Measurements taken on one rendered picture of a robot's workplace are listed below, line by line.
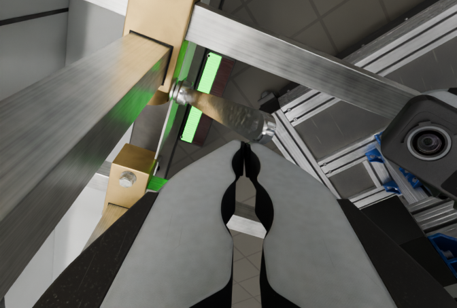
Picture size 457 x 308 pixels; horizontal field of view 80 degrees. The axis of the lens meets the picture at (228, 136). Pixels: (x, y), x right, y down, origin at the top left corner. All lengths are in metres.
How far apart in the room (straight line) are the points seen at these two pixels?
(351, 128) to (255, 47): 0.88
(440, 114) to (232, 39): 0.16
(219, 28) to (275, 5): 0.87
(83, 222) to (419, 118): 0.78
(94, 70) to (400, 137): 0.19
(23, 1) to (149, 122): 0.23
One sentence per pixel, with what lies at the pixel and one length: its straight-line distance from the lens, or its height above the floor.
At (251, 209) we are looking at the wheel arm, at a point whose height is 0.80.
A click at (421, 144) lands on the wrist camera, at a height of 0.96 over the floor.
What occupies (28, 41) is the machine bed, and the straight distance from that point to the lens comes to 0.50.
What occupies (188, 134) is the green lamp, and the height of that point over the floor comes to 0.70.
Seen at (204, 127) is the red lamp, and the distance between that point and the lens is 0.47.
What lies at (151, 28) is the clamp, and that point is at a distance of 0.25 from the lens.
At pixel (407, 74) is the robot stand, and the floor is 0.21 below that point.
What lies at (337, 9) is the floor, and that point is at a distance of 1.17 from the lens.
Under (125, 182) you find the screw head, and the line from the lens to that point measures 0.38.
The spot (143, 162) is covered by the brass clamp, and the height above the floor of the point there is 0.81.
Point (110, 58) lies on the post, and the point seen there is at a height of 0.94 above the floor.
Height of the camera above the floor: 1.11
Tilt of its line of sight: 59 degrees down
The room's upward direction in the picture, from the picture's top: 175 degrees counter-clockwise
